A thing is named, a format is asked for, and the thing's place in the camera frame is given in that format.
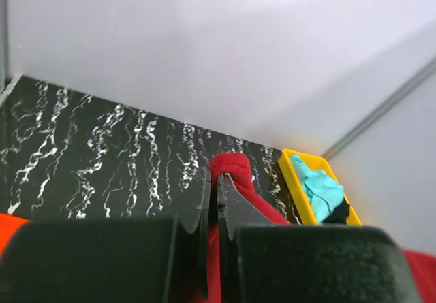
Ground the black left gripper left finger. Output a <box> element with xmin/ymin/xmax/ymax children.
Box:
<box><xmin>177</xmin><ymin>168</ymin><xmax>211</xmax><ymax>300</ymax></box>

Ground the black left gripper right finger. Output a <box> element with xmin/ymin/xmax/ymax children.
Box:
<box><xmin>217</xmin><ymin>173</ymin><xmax>273</xmax><ymax>302</ymax></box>

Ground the dark red polo shirt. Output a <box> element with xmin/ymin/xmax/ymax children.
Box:
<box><xmin>207</xmin><ymin>153</ymin><xmax>435</xmax><ymax>302</ymax></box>

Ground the turquoise t shirt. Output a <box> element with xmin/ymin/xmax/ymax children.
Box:
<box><xmin>290</xmin><ymin>153</ymin><xmax>344</xmax><ymax>223</ymax></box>

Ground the yellow plastic bin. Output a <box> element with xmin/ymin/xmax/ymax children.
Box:
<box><xmin>278</xmin><ymin>148</ymin><xmax>362</xmax><ymax>226</ymax></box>

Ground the black t shirt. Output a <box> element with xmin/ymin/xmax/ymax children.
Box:
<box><xmin>322</xmin><ymin>199</ymin><xmax>350</xmax><ymax>225</ymax></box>

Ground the folded orange t shirt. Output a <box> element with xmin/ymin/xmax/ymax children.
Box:
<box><xmin>0</xmin><ymin>213</ymin><xmax>30</xmax><ymax>253</ymax></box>

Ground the right corner aluminium post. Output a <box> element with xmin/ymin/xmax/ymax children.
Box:
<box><xmin>322</xmin><ymin>57</ymin><xmax>435</xmax><ymax>160</ymax></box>

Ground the corner aluminium post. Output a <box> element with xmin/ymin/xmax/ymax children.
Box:
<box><xmin>322</xmin><ymin>57</ymin><xmax>435</xmax><ymax>160</ymax></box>
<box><xmin>0</xmin><ymin>0</ymin><xmax>8</xmax><ymax>91</ymax></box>

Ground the left corner aluminium post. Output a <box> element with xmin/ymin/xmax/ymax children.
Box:
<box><xmin>0</xmin><ymin>0</ymin><xmax>8</xmax><ymax>91</ymax></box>

